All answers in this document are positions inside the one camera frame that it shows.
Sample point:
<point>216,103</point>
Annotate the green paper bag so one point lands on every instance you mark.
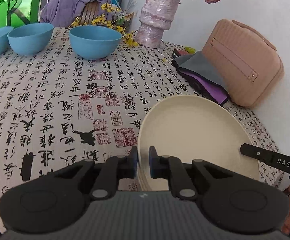
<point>5,5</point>

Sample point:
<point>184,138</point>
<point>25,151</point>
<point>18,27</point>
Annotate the yellow flower branch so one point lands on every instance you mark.
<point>128,38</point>

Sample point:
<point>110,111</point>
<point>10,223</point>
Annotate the pink ceramic vase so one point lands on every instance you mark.
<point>155,20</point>

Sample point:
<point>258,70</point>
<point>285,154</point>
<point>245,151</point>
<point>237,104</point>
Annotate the grey cloth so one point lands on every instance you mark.
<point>200,65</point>

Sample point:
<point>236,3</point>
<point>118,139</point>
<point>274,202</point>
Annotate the purple blanket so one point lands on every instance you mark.
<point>65,7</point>

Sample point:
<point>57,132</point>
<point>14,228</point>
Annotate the calligraphy printed tablecloth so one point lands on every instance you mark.
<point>60,92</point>

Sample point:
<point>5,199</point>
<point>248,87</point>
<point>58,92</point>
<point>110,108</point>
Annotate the black and red box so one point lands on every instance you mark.
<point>182,52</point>

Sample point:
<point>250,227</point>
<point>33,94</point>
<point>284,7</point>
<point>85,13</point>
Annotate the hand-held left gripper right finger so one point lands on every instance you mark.
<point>153,162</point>

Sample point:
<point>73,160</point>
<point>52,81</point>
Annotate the cream plate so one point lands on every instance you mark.
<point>197,135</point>
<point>142,181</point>

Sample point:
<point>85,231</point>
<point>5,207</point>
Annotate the pink hard case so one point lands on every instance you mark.
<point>240,62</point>

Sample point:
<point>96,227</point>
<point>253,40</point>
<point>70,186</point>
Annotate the purple cloth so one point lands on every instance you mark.
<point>210,88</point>

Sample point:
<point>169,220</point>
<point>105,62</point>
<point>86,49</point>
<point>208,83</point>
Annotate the wooden chair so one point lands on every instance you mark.
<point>92,11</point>

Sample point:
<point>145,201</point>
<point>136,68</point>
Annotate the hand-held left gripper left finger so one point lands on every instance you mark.
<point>134,161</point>

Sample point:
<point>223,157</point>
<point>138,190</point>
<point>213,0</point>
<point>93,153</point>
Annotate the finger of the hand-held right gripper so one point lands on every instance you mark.
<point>257,153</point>

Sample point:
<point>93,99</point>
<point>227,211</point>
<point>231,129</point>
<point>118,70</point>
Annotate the blue bag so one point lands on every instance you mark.
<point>113,1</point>

